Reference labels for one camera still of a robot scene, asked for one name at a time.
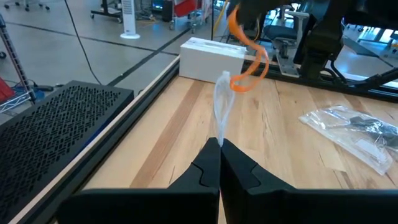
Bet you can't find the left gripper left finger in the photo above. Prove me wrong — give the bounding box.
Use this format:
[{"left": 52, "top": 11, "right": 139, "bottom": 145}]
[{"left": 57, "top": 138, "right": 221, "bottom": 224}]

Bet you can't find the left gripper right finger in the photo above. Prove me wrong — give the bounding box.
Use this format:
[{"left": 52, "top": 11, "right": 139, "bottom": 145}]
[{"left": 220, "top": 139, "right": 398, "bottom": 224}]

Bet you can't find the clear bag with orange cable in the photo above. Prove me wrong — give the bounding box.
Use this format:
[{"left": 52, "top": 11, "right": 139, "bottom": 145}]
[{"left": 228, "top": 5, "right": 270, "bottom": 93}]

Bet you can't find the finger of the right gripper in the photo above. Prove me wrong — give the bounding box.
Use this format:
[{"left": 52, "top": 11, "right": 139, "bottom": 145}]
[
  {"left": 245, "top": 0, "right": 265, "bottom": 30},
  {"left": 229, "top": 0, "right": 246, "bottom": 19}
]

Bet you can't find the long black cable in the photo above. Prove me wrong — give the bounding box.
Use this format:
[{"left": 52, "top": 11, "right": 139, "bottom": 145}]
[{"left": 63, "top": 0, "right": 102, "bottom": 85}]

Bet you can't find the yellow cable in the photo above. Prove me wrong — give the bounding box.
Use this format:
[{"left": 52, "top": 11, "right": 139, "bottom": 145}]
[{"left": 213, "top": 0, "right": 229, "bottom": 32}]

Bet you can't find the grey office chair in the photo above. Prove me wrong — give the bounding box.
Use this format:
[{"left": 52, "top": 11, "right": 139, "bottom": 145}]
[{"left": 264, "top": 11, "right": 310, "bottom": 60}]

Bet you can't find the white tower fan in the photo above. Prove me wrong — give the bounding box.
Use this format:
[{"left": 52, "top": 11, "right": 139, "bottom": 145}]
[{"left": 119, "top": 0, "right": 141, "bottom": 40}]

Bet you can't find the red plastic bin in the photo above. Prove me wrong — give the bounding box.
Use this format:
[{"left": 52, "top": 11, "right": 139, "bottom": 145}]
[{"left": 0, "top": 77, "right": 15, "bottom": 102}]

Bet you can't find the white cardboard box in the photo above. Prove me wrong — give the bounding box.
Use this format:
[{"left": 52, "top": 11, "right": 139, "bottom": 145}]
[{"left": 178, "top": 36, "right": 248, "bottom": 84}]

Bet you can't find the chrome wire shelf cart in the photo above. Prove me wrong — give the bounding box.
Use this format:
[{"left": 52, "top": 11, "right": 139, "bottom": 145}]
[{"left": 0, "top": 14, "right": 40, "bottom": 113}]

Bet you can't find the clear plastic zip bag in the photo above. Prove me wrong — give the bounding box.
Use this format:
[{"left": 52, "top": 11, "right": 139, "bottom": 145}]
[
  {"left": 298, "top": 105, "right": 398, "bottom": 175},
  {"left": 213, "top": 70, "right": 236, "bottom": 147}
]

